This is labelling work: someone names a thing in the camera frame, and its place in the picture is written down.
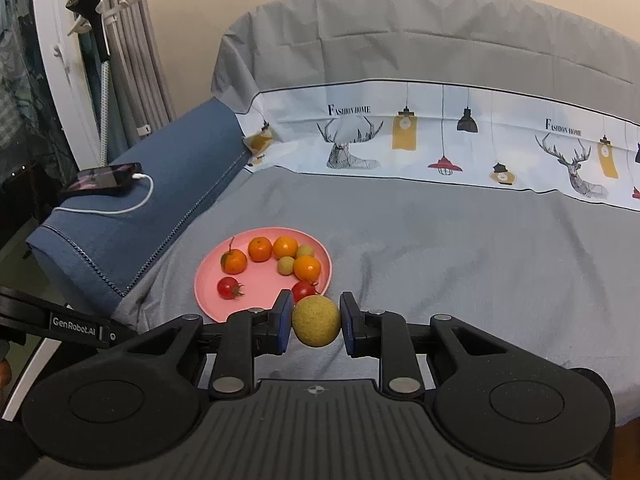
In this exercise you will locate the orange mandarin with stem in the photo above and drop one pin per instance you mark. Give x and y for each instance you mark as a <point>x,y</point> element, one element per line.
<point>234,261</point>

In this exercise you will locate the pink plate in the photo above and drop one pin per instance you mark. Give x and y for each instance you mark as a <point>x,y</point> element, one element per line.
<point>260,290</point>

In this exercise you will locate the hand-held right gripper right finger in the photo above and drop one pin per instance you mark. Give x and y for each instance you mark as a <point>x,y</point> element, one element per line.
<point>348,325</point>

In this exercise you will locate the red cherry tomato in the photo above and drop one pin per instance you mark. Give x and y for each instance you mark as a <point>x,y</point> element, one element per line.
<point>229,287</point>
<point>304,291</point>

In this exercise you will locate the blue padded armrest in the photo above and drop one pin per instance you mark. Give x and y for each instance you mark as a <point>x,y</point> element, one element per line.
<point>190,160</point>

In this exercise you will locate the black smartphone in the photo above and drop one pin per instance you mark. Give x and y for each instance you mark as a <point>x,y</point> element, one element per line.
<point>102,178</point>

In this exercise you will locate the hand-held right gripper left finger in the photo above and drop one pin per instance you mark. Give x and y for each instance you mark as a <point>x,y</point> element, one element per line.
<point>285,320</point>

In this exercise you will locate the grey curtain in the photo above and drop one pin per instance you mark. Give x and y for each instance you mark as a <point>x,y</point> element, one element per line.
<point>145,60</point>

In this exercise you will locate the yellow longan with twig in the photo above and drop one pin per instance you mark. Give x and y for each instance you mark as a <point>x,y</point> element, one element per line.
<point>306,251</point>

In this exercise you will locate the white gooseneck phone holder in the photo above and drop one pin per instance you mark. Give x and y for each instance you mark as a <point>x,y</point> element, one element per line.
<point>105,110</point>

